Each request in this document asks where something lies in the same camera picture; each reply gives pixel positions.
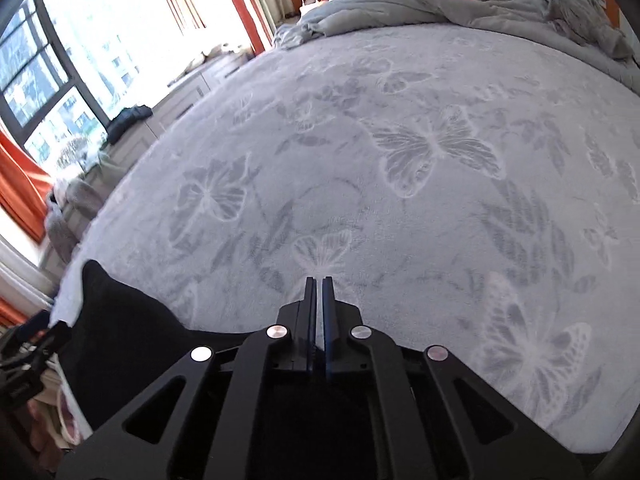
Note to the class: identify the black pants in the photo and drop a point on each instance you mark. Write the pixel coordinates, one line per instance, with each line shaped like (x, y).
(125, 340)

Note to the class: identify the grey folded cloth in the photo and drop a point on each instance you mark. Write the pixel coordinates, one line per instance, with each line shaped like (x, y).
(75, 210)

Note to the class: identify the dark bag on cabinet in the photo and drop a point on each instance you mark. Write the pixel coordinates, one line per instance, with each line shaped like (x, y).
(127, 120)

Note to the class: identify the grey duvet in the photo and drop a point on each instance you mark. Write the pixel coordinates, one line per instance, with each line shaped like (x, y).
(400, 10)

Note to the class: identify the white window seat cabinet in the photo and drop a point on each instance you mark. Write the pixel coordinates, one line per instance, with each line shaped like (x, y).
(190, 95)

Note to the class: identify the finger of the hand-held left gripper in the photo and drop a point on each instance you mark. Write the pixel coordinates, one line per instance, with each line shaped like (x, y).
(60, 332)

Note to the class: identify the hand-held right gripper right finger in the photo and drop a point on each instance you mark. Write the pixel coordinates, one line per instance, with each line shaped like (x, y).
(327, 310)

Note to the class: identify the grey butterfly print blanket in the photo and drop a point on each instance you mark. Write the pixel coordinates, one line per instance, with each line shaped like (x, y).
(400, 210)

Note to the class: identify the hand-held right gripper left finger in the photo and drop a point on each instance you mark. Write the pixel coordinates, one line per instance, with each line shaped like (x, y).
(311, 310)

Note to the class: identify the beige soft toy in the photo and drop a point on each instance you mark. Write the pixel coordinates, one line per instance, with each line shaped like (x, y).
(225, 51)

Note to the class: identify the black framed window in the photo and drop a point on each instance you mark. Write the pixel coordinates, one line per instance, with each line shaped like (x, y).
(75, 110)

